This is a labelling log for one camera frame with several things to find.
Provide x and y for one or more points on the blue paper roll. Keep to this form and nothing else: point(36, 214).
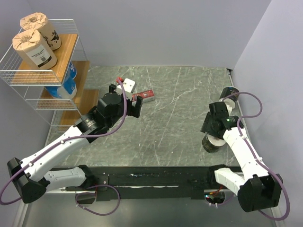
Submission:
point(71, 72)
point(67, 91)

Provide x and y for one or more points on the white wire wooden shelf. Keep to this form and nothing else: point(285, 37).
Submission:
point(30, 84)

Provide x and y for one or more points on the red toothpaste box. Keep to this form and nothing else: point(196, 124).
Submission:
point(147, 96)

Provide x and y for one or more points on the brown roll with cartoon print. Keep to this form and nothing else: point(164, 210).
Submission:
point(44, 26)

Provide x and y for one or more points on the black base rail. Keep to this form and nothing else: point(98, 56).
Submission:
point(157, 182)

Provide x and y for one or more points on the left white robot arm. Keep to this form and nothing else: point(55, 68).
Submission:
point(33, 176)

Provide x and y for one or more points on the black paper roll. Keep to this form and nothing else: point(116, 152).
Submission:
point(212, 144)
point(230, 96)

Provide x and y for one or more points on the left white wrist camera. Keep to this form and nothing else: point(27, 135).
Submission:
point(128, 85)

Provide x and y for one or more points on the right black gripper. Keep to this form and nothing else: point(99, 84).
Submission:
point(206, 127)

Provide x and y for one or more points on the brown roll with label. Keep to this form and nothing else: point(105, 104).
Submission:
point(34, 50)

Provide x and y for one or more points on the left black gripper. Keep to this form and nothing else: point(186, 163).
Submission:
point(133, 110)

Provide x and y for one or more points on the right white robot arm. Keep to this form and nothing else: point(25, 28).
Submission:
point(255, 187)

